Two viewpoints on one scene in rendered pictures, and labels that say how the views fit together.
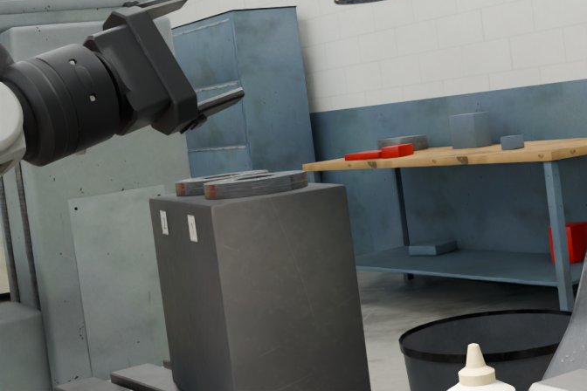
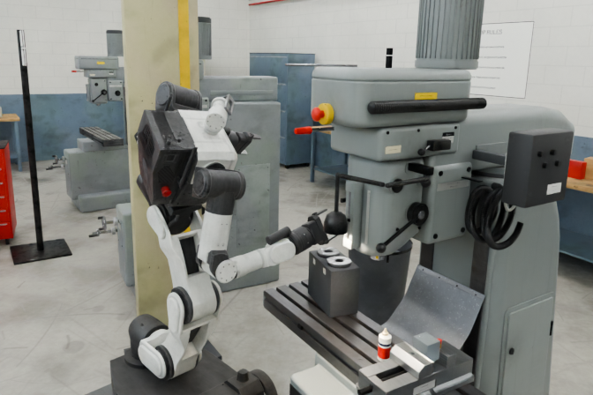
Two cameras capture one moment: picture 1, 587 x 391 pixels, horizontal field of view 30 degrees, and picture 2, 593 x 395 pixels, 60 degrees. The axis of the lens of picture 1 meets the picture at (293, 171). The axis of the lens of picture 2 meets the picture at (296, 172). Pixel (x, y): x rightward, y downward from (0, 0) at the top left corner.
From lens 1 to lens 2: 1.14 m
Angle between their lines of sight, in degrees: 10
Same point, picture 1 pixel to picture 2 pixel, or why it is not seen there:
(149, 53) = (319, 228)
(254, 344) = (335, 300)
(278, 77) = (303, 84)
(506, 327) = not seen: hidden behind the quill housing
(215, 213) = (332, 273)
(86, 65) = (307, 234)
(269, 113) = (296, 98)
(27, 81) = (296, 240)
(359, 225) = (326, 151)
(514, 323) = not seen: hidden behind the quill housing
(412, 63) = not seen: hidden behind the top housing
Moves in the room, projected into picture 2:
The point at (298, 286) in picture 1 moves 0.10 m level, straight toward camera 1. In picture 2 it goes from (346, 288) to (349, 301)
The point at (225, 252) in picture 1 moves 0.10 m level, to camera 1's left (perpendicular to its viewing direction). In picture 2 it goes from (333, 281) to (305, 280)
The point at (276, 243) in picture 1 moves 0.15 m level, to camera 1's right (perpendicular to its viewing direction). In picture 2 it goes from (343, 279) to (383, 280)
